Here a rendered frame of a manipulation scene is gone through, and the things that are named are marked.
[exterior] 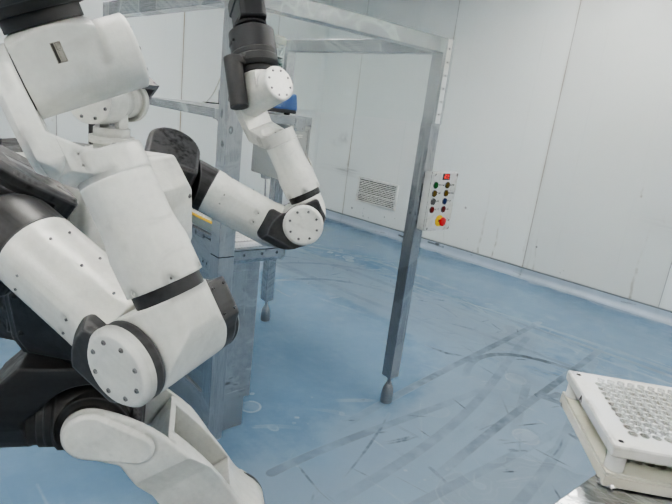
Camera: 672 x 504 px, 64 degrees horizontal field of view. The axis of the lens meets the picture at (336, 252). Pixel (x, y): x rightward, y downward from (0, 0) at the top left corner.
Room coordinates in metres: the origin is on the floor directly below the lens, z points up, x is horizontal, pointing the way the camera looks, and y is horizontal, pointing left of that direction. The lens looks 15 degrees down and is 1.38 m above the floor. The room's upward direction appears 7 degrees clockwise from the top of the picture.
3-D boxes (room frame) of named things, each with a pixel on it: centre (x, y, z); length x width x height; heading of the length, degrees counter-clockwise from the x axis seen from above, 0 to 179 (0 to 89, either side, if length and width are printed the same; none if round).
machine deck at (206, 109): (2.08, 0.49, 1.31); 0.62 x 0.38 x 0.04; 42
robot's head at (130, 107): (0.78, 0.35, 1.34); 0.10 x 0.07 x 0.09; 173
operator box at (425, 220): (2.37, -0.42, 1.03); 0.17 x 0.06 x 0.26; 132
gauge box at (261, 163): (2.03, 0.26, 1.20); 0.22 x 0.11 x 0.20; 42
